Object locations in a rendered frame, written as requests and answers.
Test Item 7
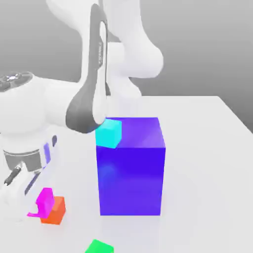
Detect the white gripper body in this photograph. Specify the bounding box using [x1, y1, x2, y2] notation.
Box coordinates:
[0, 165, 43, 221]

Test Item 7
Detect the small magenta cube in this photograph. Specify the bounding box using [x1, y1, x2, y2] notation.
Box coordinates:
[27, 187, 55, 219]

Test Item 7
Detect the small orange cube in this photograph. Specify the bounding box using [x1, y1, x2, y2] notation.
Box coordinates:
[40, 196, 66, 226]

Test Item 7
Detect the small green cube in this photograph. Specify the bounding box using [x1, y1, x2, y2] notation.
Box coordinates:
[84, 239, 115, 253]

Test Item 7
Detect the small cyan cube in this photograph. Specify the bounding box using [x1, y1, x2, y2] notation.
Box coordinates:
[95, 118, 123, 149]

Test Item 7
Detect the large blue box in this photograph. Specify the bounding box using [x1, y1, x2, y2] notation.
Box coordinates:
[96, 117, 167, 216]

